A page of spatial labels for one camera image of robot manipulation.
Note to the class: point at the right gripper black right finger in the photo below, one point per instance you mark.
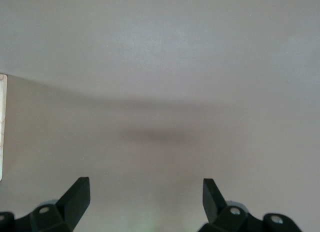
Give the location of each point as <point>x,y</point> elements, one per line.
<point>212,199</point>

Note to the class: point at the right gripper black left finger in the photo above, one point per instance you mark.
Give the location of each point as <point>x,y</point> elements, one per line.
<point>75,202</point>

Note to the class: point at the wooden drawer cabinet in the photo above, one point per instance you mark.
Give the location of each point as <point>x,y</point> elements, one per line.
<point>2,129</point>

